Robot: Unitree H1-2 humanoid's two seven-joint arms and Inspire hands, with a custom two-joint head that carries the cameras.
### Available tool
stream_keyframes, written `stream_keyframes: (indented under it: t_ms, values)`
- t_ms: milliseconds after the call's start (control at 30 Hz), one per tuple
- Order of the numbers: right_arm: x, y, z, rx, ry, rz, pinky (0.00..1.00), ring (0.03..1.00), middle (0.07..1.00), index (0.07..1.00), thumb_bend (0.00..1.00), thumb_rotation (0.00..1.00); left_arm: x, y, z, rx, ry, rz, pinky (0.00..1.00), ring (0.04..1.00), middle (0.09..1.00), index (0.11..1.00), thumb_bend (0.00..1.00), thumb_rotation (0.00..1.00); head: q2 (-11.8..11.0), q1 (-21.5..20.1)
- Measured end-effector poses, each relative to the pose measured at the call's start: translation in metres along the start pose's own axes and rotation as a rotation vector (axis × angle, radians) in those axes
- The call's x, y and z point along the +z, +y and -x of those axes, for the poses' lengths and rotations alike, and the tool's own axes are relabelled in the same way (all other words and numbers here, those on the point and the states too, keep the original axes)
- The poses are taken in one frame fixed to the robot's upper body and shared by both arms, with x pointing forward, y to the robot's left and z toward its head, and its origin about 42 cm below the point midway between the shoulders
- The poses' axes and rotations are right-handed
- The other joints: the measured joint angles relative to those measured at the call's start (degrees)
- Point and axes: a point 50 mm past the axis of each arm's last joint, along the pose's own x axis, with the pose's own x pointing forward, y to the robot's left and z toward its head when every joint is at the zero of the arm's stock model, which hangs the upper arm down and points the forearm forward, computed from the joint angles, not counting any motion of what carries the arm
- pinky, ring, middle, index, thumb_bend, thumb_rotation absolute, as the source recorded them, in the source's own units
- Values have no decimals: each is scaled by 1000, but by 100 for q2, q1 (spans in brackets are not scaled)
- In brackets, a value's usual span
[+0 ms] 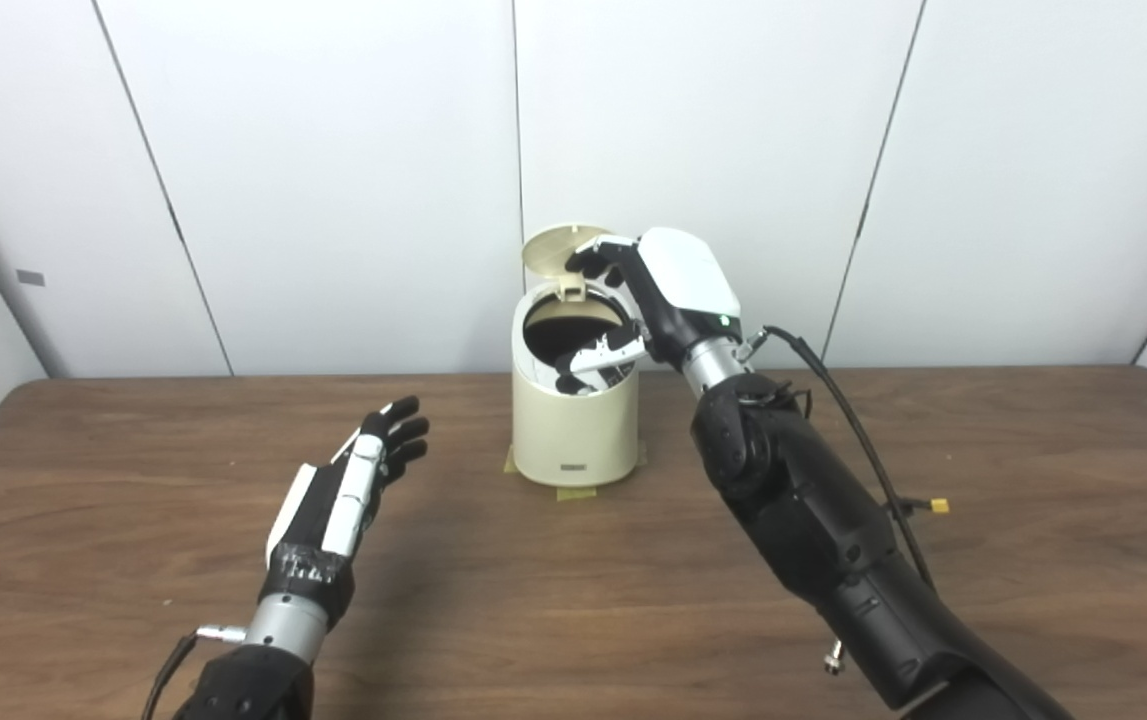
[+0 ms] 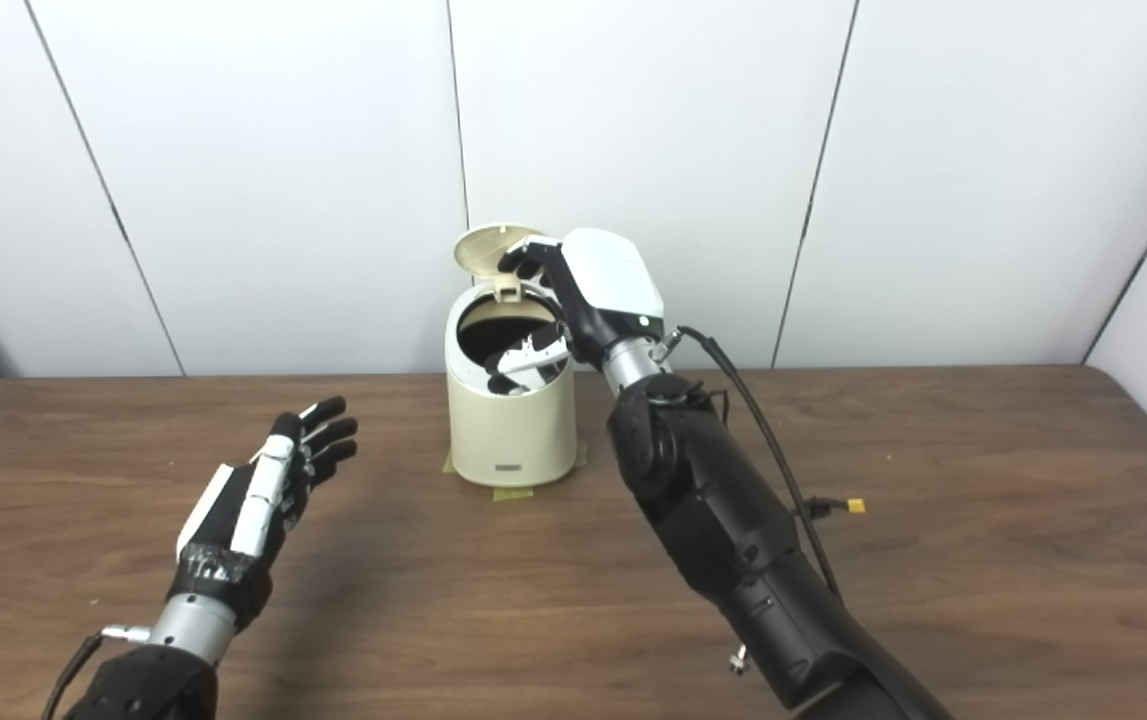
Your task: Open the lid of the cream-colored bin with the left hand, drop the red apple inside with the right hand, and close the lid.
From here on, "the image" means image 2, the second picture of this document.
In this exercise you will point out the olive tape piece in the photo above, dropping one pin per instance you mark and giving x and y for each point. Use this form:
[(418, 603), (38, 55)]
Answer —
[(513, 494)]

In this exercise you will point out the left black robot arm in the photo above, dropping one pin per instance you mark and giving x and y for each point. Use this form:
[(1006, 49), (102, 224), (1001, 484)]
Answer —
[(148, 680)]

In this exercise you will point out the cream-colored bin with lid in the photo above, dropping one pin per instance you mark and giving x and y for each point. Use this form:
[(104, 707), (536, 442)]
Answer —
[(513, 430)]

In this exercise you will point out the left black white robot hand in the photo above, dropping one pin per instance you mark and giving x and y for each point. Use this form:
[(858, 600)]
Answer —
[(253, 510)]

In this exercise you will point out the small silver dangling plug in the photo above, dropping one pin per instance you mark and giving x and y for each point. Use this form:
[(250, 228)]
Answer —
[(737, 660)]

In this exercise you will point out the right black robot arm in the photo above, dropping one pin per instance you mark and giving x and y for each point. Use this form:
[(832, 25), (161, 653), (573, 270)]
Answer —
[(733, 530)]

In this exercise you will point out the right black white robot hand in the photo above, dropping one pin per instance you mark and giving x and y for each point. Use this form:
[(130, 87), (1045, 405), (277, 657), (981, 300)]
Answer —
[(608, 280)]

